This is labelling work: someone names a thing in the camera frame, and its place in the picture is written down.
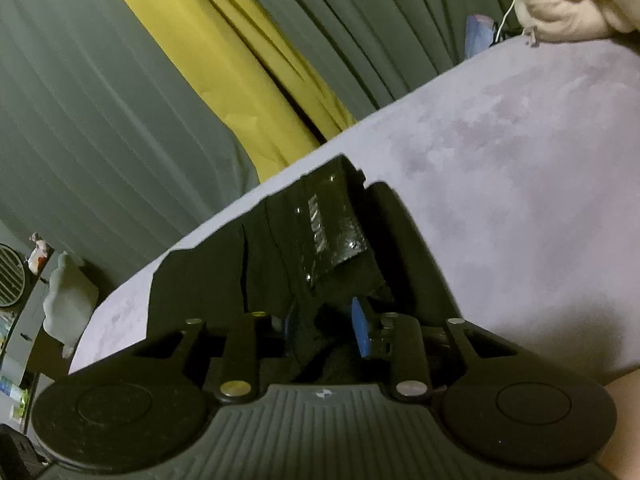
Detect yellow curtain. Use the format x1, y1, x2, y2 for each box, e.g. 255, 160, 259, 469
92, 0, 358, 183

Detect red white figurine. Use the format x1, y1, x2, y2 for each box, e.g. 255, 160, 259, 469
26, 232, 54, 274

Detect lavender bed cover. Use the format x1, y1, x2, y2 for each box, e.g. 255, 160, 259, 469
67, 35, 640, 392

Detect round fan grille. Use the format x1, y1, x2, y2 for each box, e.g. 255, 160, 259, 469
0, 242, 27, 309

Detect blue purple bag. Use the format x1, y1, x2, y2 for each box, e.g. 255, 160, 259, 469
464, 14, 502, 62

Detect black pants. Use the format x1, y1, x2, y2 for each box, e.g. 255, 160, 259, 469
142, 155, 468, 386

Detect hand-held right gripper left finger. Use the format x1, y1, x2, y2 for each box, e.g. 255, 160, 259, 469
132, 310, 301, 405

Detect cream plush blanket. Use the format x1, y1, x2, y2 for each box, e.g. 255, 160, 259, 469
515, 0, 640, 45

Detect glossy black pants label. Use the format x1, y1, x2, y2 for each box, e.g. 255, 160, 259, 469
294, 156, 372, 289

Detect white cable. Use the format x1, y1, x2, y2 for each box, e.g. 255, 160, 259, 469
494, 0, 520, 42

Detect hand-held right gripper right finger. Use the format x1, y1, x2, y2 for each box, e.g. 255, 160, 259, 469
350, 296, 506, 403

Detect dark wooden cabinet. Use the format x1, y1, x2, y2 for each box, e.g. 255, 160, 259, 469
19, 329, 77, 413

